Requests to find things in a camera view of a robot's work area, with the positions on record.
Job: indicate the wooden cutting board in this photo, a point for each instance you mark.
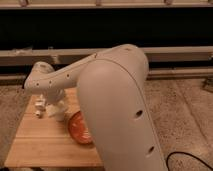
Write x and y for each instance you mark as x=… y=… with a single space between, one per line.
x=47 y=143

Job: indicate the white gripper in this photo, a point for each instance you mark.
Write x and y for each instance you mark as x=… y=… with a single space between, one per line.
x=55 y=105

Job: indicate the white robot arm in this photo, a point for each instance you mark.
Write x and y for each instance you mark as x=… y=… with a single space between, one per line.
x=111 y=96

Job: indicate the grey metal rail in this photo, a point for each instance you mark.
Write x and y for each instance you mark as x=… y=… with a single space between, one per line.
x=67 y=56

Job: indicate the orange ceramic cup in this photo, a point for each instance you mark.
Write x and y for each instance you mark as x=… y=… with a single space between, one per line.
x=78 y=130

